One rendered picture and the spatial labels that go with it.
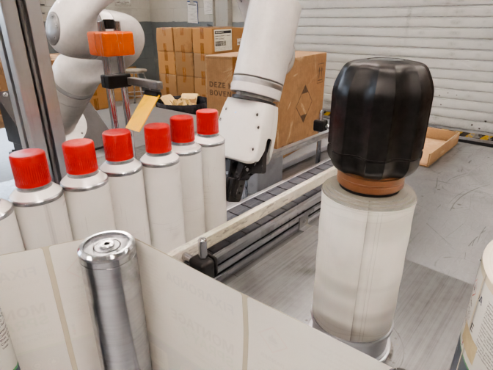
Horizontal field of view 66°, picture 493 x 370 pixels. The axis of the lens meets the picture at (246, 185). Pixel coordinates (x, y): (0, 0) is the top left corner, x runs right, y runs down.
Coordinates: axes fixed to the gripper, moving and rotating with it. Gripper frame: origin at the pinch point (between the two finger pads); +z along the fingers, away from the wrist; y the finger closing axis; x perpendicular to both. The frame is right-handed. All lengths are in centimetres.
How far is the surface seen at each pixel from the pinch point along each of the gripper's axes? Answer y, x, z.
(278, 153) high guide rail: -3.3, 15.6, -7.3
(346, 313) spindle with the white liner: 29.2, -14.7, 4.6
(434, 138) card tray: 6, 93, -23
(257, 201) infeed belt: -2.2, 10.7, 2.8
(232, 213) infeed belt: -2.5, 4.4, 5.1
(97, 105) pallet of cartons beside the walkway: -322, 154, -2
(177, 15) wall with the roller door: -495, 360, -168
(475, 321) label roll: 39.1, -13.5, 0.7
